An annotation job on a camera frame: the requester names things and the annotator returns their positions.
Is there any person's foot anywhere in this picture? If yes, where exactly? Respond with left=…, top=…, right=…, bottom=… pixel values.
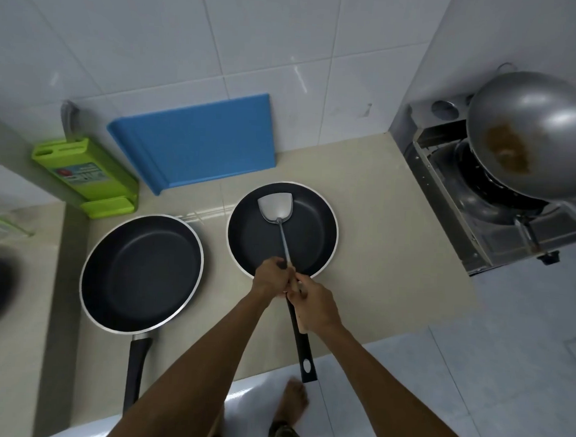
left=271, top=377, right=310, bottom=430

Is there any metal wok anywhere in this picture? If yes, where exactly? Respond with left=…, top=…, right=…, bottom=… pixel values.
left=461, top=61, right=576, bottom=234

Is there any person's right hand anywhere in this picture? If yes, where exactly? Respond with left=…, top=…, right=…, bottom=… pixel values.
left=284, top=272, right=347, bottom=339

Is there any person's left forearm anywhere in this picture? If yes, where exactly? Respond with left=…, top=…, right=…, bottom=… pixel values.
left=95, top=284, right=274, bottom=437

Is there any person's right forearm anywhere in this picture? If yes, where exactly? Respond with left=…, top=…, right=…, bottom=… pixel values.
left=314, top=324, right=486, bottom=437

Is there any knife with metal handle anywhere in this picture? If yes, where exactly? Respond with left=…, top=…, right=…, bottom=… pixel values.
left=58, top=99, right=80, bottom=141

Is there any green knife block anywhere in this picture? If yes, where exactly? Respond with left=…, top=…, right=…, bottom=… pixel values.
left=28, top=134, right=142, bottom=221

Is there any steel gas stove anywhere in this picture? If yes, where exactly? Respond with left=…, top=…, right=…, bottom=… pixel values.
left=397, top=90, right=576, bottom=282

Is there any large black frying pan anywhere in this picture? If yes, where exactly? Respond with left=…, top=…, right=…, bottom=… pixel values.
left=219, top=178, right=341, bottom=385

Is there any blue cutting board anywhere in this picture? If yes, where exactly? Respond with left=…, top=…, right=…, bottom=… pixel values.
left=103, top=86, right=280, bottom=202

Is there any person's left hand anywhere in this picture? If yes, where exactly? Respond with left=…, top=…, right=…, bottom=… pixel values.
left=249, top=256, right=299, bottom=303

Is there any metal spatula wooden handle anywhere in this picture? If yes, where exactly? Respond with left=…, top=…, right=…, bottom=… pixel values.
left=251, top=191, right=314, bottom=334

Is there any medium black frying pan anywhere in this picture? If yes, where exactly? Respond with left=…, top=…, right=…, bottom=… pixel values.
left=73, top=210, right=207, bottom=420

